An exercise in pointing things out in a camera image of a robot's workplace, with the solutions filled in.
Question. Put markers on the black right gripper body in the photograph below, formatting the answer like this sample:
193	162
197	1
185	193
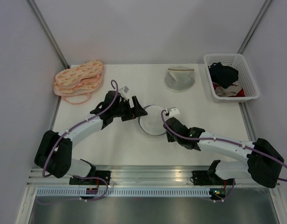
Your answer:
173	138

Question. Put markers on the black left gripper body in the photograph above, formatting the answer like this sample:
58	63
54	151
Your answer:
125	111

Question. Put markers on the blue-zipper white mesh laundry bag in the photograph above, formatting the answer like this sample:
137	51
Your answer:
151	125

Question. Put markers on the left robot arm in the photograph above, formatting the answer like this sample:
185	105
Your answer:
54	154

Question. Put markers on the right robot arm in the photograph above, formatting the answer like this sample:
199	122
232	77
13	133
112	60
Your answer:
257	160

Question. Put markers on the beige-trim mesh laundry bag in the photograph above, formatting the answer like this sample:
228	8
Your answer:
179	78

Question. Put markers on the pink patterned laundry bag stack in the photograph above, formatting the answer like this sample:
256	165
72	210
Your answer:
81	80

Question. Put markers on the beige bra in basket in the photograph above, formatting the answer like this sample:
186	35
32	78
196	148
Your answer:
231	91

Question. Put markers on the black garment in basket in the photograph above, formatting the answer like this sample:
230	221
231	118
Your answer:
223	75

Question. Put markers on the white plastic basket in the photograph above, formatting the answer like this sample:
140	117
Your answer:
246	79

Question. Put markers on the red garment in basket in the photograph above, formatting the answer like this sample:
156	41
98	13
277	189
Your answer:
240	94

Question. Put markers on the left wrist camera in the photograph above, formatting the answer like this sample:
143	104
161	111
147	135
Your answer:
124	93

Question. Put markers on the aluminium rail table edge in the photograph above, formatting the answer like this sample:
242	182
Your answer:
128	176

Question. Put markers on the white slotted cable duct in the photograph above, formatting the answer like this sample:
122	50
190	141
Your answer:
138	192

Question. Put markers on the left aluminium corner post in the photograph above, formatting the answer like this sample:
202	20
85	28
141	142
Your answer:
37	13

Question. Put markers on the aluminium corner post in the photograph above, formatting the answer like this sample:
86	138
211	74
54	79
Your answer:
37	13
256	23

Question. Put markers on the right aluminium corner post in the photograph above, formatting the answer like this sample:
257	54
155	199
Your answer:
256	23

